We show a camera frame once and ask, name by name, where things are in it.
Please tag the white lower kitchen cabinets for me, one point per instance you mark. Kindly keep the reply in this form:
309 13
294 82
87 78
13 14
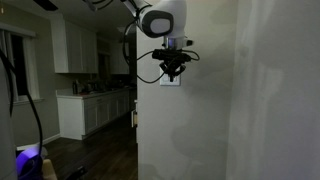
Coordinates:
82 115

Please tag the white kitchen cabinets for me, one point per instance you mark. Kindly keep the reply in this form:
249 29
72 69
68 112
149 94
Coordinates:
76 49
82 115

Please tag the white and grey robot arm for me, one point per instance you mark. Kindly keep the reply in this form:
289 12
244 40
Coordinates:
166 19

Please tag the white wall switch plate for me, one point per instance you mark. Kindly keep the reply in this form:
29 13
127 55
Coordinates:
165 80

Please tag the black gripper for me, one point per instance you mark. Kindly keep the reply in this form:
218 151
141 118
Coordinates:
172 62

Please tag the purple lit round device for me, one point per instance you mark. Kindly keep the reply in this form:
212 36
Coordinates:
29 162

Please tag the white upper kitchen cabinets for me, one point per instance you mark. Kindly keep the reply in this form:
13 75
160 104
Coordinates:
76 49

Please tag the window with white frame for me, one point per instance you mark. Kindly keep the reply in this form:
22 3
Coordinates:
20 51

